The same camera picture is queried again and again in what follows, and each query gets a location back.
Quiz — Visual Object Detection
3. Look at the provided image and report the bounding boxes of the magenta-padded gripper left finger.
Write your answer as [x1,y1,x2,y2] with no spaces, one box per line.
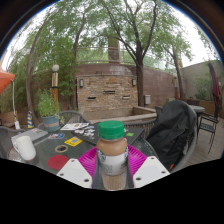
[56,146,103,190]

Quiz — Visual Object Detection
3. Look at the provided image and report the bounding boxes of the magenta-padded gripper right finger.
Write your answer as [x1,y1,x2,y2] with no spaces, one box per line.
[125,145,171,190]

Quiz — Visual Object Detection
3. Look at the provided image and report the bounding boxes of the green-capped coffee drink bottle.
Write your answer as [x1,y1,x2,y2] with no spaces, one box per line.
[95,120,129,192]

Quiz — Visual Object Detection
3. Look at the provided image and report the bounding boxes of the flat round red coaster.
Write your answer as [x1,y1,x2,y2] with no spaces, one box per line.
[47,154,70,171]

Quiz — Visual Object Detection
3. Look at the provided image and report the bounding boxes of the beige tape roll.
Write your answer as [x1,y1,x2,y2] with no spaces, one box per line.
[54,144,69,154]

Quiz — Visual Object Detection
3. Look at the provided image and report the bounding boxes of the yellow sticker card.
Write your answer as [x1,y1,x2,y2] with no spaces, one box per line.
[64,136,83,147]

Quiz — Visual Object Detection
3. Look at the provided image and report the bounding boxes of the small colourful sticker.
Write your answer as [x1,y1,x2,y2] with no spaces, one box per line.
[47,133,66,140]

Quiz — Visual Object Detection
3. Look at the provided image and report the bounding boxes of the black laptop with stickers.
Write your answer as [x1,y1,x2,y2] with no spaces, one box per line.
[71,121,145,147]

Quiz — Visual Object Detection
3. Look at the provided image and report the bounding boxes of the black jacket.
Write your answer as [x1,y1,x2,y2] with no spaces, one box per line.
[146,99,198,172]

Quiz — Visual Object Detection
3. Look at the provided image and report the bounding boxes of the white printed sticker sheet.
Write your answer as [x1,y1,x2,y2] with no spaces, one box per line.
[60,122,90,131]

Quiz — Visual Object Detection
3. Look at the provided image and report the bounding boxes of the white ceramic mug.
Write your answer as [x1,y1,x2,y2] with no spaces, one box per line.
[12,135,37,162]

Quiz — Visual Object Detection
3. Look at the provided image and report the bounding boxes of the green plant in blue pot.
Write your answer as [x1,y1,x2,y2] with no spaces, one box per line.
[35,89,64,133]

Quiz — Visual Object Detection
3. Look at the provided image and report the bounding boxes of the blue and yellow striped cone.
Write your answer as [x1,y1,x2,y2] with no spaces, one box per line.
[26,110,35,130]

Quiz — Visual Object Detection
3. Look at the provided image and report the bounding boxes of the black metal chair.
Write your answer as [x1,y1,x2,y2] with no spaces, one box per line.
[197,111,222,155]

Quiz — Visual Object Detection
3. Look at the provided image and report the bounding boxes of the dark-trunked tree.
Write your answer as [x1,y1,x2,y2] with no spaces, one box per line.
[99,0,188,108]

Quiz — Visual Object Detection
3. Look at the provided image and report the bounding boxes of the leaning thin-trunked tree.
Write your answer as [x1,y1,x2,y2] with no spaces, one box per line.
[23,6,88,128]

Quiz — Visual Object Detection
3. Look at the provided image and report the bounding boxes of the closed maroon umbrella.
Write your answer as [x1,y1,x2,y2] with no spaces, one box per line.
[207,60,223,108]

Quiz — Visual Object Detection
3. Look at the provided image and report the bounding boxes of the orange patio umbrella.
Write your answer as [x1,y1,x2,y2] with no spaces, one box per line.
[0,67,16,96]

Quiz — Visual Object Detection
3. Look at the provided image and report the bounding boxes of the stone brick fountain wall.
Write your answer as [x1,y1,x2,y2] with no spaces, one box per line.
[75,74,140,113]

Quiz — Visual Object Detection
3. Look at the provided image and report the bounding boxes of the wooden globe lamp post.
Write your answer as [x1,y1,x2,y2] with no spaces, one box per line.
[50,64,61,105]

